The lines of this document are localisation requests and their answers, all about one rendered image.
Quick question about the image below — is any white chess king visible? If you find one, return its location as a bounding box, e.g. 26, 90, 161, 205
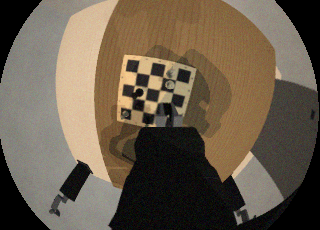
166, 69, 176, 78

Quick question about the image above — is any white bishop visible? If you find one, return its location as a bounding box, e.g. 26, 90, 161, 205
120, 111, 129, 120

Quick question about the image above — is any white chess queen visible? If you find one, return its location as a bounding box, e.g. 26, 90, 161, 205
165, 80, 175, 89

